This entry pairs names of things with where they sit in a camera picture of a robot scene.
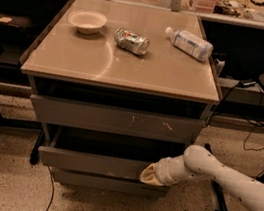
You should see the grey drawer cabinet with glossy top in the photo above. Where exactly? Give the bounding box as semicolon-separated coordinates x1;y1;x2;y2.
6;0;236;173

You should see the grey bottom drawer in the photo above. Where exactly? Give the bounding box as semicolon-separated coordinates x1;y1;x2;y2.
52;168;169;198

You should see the black power adapter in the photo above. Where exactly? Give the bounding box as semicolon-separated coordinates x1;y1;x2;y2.
238;79;256;88

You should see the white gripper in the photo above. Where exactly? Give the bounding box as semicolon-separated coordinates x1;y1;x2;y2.
139;156;194;187

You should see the white paper bowl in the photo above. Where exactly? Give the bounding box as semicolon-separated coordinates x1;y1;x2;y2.
68;10;108;35

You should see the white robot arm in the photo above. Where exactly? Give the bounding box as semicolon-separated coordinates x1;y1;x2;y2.
139;145;264;211

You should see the grey drawer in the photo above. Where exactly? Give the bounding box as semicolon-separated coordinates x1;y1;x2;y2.
35;123;186;191
52;168;169;198
31;94;203;145

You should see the grey top drawer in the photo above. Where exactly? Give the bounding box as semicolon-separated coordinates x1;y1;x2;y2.
31;94;203;145

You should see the black table leg base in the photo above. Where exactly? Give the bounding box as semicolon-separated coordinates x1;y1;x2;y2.
192;142;243;211

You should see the clear plastic water bottle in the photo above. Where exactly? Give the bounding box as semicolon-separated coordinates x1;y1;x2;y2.
165;27;213;62

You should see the crushed silver soda can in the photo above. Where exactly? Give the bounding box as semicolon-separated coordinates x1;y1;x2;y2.
114;27;150;56

